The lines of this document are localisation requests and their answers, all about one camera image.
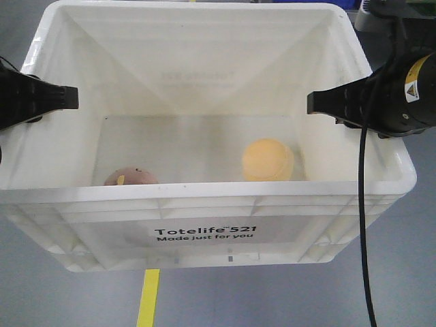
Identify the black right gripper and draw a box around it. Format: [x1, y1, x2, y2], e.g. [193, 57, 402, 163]
[307, 61, 435, 138]

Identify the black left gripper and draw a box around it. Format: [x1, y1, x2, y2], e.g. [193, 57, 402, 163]
[1, 57, 79, 131]

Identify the yellow plush lemon toy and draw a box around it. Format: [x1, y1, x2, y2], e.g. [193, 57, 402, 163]
[242, 138, 295, 181]

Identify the pink plush toy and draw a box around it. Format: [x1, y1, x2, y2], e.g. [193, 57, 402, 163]
[104, 166, 159, 186]

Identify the white plastic tote box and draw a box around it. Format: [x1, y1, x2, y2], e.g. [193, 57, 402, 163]
[0, 0, 418, 273]

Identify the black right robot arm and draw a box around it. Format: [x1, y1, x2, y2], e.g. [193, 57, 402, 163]
[307, 52, 435, 138]

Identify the yellow floor tape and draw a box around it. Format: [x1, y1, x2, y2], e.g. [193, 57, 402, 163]
[136, 269, 160, 327]

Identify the black cable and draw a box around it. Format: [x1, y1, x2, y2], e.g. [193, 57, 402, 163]
[357, 74, 379, 327]

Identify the grey camera mount right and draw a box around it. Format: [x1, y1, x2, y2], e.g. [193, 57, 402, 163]
[354, 0, 395, 35]

